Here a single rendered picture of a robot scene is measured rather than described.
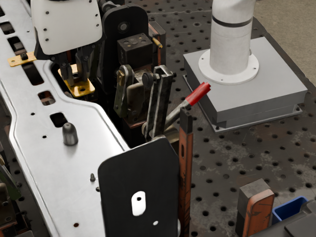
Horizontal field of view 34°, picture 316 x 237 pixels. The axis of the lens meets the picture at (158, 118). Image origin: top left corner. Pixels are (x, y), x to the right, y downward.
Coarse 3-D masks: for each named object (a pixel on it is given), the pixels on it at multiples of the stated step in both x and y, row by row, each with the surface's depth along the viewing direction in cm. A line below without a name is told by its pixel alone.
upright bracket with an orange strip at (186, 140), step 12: (180, 108) 92; (180, 120) 93; (192, 120) 91; (180, 132) 95; (192, 132) 93; (180, 144) 97; (192, 144) 95; (180, 156) 99; (180, 168) 101; (180, 180) 104; (180, 192) 106; (180, 204) 108; (180, 216) 111
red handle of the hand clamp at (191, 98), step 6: (204, 84) 104; (198, 90) 104; (204, 90) 104; (192, 96) 104; (198, 96) 104; (186, 102) 105; (192, 102) 104; (186, 108) 105; (174, 114) 105; (168, 120) 105; (174, 120) 105; (168, 126) 106; (150, 132) 106
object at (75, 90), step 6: (72, 66) 92; (60, 72) 90; (72, 72) 90; (78, 72) 89; (78, 78) 88; (66, 84) 88; (78, 84) 88; (84, 84) 88; (90, 84) 88; (72, 90) 87; (78, 90) 87; (90, 90) 87; (78, 96) 86
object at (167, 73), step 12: (144, 72) 96; (156, 72) 98; (168, 72) 96; (144, 84) 96; (156, 84) 99; (168, 84) 97; (156, 96) 101; (168, 96) 99; (156, 108) 102; (156, 120) 101; (156, 132) 103
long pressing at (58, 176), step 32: (0, 0) 159; (0, 32) 146; (32, 32) 146; (0, 64) 135; (32, 96) 125; (64, 96) 124; (32, 128) 117; (96, 128) 117; (32, 160) 110; (64, 160) 110; (96, 160) 110; (32, 192) 104; (64, 192) 103; (96, 192) 103; (64, 224) 98; (96, 224) 98
